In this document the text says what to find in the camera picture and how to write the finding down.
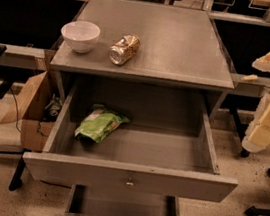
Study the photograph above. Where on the green rice chip bag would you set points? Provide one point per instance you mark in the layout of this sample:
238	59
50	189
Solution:
99	124

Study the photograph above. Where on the grey cabinet with counter top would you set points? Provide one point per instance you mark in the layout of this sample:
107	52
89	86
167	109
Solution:
179	70

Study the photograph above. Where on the open grey top drawer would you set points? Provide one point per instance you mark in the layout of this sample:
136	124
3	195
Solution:
160	156

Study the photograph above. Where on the open grey drawer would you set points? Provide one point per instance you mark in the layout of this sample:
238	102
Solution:
88	201
160	156

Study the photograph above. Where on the brass drawer knob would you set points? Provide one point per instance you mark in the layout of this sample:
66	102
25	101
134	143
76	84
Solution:
129	184

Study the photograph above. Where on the open grey lower drawer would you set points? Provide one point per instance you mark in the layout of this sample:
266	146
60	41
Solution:
88	201

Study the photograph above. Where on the small yellow foam scrap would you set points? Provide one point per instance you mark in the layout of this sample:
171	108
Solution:
249	77

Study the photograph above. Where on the crushed gold soda can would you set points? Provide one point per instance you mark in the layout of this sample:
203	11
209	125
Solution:
124	49

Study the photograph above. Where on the white ceramic bowl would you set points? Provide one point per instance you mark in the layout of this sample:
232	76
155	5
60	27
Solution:
81	36

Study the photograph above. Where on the crumpled can in box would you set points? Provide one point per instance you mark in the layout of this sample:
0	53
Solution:
53	109

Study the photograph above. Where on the brown cardboard box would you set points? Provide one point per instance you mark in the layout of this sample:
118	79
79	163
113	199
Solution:
29	108

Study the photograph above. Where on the black table leg left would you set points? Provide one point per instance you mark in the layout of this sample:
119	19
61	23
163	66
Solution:
16	181

